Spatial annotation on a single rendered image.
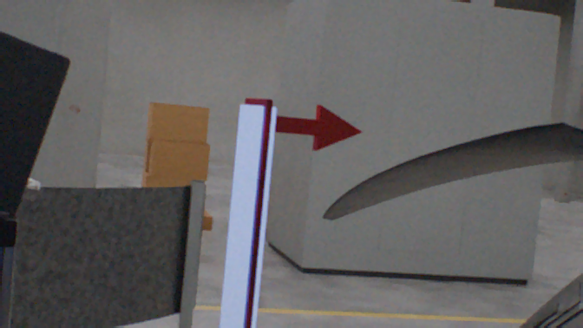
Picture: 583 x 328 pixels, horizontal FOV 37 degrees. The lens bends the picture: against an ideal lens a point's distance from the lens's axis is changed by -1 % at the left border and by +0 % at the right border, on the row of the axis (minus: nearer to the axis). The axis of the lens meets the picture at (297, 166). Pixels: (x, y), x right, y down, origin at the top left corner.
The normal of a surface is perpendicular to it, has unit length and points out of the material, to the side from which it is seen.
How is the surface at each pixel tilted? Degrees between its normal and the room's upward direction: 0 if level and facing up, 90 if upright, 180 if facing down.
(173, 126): 90
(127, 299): 90
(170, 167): 90
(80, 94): 90
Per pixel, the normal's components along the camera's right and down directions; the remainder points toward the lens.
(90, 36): 0.23, 0.07
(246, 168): -0.86, -0.06
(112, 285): 0.80, 0.11
